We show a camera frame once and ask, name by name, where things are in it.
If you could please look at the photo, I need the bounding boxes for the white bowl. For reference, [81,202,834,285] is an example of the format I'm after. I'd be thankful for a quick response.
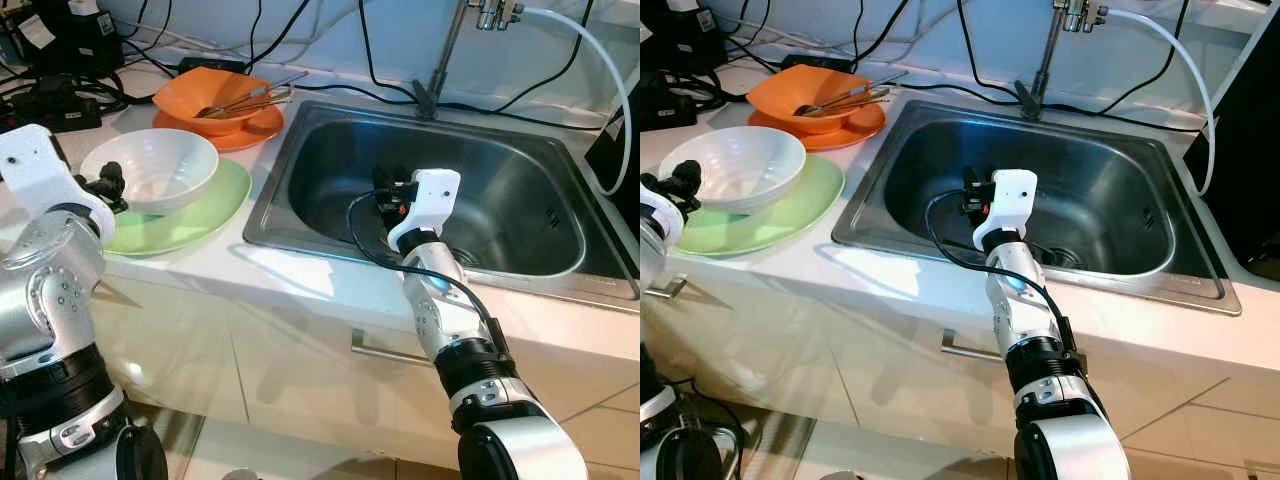
[80,128,220,215]
[658,126,807,215]

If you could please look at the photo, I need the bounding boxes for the steel kitchen sink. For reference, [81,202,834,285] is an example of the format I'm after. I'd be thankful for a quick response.
[832,98,1243,317]
[243,98,641,301]

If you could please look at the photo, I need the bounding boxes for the black tall appliance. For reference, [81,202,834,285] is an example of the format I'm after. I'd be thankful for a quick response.
[585,95,641,201]
[1183,0,1280,271]

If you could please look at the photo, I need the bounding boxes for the black power strip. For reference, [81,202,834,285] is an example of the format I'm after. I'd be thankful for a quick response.
[640,70,701,131]
[0,75,101,134]

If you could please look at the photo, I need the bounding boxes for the light green plate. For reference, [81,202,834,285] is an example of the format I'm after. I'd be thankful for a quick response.
[100,157,253,258]
[672,154,846,258]

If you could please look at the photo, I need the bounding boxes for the orange bowl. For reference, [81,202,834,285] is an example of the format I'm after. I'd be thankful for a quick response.
[153,66,273,137]
[747,64,873,135]

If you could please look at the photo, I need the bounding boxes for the orange plate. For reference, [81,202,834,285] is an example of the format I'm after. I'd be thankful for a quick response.
[748,100,888,153]
[152,103,286,153]

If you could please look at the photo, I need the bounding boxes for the black device white tags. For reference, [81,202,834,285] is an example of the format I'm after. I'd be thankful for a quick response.
[640,0,716,73]
[0,0,126,76]

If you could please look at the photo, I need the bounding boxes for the black power adapter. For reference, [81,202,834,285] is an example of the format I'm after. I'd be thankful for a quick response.
[178,55,246,76]
[780,53,846,73]

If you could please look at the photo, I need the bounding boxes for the steel gooseneck faucet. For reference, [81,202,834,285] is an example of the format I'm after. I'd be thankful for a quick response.
[1015,0,1109,121]
[413,0,526,121]

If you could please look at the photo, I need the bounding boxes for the metal fork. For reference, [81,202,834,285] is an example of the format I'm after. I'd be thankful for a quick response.
[205,88,294,114]
[800,86,891,113]

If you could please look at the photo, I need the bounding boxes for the metal spoon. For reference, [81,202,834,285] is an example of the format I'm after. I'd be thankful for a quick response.
[195,70,311,119]
[795,70,909,116]

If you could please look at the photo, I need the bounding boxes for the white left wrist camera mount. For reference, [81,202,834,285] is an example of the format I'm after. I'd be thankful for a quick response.
[0,124,117,244]
[640,185,685,253]

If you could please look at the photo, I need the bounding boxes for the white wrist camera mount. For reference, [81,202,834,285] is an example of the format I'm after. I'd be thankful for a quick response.
[972,169,1039,251]
[0,124,117,244]
[388,169,463,253]
[640,185,685,253]

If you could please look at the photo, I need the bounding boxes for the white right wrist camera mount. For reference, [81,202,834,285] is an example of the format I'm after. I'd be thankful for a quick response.
[388,169,463,253]
[972,169,1039,251]

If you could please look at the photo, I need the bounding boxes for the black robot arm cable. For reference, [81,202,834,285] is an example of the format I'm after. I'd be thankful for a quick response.
[347,188,506,351]
[925,190,1076,351]

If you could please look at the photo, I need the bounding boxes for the steel drawer handle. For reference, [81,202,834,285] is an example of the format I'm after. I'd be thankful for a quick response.
[941,328,1011,363]

